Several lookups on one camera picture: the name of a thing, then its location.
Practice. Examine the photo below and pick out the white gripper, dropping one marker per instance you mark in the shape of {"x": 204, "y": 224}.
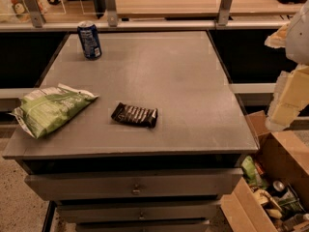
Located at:
{"x": 298, "y": 38}

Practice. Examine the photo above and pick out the blue pepsi can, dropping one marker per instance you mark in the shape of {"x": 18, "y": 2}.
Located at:
{"x": 88, "y": 36}

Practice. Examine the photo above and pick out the black rxbar chocolate bar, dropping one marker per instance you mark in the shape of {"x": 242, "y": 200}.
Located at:
{"x": 135, "y": 115}

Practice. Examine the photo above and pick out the cardboard box of snacks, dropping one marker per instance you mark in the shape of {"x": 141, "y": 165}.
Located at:
{"x": 284, "y": 156}

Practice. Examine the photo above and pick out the top grey drawer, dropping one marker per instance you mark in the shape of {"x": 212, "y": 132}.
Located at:
{"x": 157, "y": 183}

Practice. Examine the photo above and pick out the grey drawer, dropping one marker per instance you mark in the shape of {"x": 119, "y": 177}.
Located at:
{"x": 194, "y": 225}
{"x": 157, "y": 183}
{"x": 109, "y": 212}

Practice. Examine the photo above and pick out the middle grey drawer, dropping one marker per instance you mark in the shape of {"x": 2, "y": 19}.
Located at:
{"x": 109, "y": 212}

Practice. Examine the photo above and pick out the bottom grey drawer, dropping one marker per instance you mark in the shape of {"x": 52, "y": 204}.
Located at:
{"x": 194, "y": 225}

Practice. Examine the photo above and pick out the green chip bag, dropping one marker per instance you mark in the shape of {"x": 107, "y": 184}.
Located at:
{"x": 44, "y": 111}

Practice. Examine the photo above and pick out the metal glass railing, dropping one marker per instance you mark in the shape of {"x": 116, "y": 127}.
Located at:
{"x": 67, "y": 15}

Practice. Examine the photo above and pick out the orange snack bag behind glass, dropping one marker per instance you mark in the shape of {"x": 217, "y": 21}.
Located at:
{"x": 19, "y": 2}

